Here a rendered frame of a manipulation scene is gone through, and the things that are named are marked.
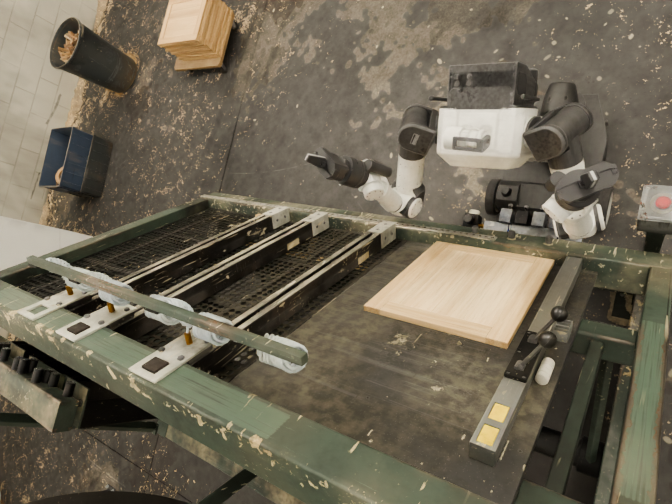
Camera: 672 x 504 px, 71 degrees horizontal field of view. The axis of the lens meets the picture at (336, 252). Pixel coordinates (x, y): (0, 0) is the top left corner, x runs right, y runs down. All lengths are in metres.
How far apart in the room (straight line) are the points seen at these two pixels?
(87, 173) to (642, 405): 4.92
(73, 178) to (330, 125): 2.74
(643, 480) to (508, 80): 1.01
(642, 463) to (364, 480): 0.49
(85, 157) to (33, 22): 1.72
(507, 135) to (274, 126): 2.63
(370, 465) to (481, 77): 1.09
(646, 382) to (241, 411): 0.86
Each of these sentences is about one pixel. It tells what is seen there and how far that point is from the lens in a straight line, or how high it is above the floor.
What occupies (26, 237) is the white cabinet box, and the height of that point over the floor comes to 0.73.
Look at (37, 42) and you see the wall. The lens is 6.37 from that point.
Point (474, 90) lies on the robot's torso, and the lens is 1.50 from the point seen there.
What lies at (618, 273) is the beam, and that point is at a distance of 1.79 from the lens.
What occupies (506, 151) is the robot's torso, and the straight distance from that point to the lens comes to 1.47.
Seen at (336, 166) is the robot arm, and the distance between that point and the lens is 1.35.
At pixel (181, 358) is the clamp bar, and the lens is 1.19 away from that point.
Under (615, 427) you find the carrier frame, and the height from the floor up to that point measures 0.79.
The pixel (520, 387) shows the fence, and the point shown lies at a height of 1.53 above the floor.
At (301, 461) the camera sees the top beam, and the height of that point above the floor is 1.94.
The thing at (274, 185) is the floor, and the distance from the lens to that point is 3.64.
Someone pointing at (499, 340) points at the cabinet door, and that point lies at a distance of 1.32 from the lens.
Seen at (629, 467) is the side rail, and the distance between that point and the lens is 1.03.
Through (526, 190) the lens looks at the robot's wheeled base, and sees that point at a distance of 2.62.
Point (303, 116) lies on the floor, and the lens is 3.70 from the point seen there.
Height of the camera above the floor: 2.66
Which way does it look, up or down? 57 degrees down
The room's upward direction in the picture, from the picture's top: 71 degrees counter-clockwise
